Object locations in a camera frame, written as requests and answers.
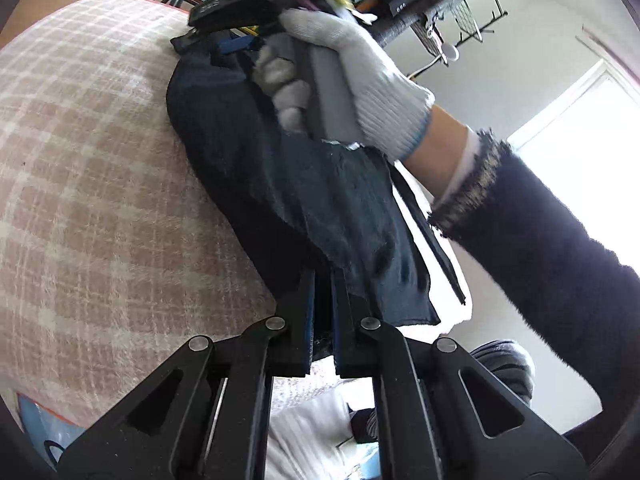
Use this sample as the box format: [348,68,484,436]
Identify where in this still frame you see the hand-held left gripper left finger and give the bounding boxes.
[55,269,317,480]

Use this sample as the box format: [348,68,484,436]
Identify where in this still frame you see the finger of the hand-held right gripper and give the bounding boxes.
[192,27,261,57]

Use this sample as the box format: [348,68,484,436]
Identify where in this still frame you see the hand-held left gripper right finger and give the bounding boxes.
[332,269,587,480]

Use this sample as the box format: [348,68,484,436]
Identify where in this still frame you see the dark garment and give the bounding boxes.
[167,30,468,361]

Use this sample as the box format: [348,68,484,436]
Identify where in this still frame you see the person's right forearm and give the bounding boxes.
[400,105,640,428]

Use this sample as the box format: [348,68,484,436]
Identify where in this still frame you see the person's right hand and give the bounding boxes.
[252,10,435,162]

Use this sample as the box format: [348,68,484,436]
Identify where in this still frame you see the person's light trousers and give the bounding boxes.
[264,375,381,480]

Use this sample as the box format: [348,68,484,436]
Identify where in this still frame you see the black metal rack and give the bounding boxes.
[320,0,510,81]

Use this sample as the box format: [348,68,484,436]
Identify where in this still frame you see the grey striped cloth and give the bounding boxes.
[470,339,537,411]

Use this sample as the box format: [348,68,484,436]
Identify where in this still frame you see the pink checked blanket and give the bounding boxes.
[0,0,311,426]

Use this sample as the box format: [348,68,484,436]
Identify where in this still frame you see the window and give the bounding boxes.
[507,59,640,271]

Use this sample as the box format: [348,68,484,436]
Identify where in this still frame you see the blue bag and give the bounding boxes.
[15,392,90,468]

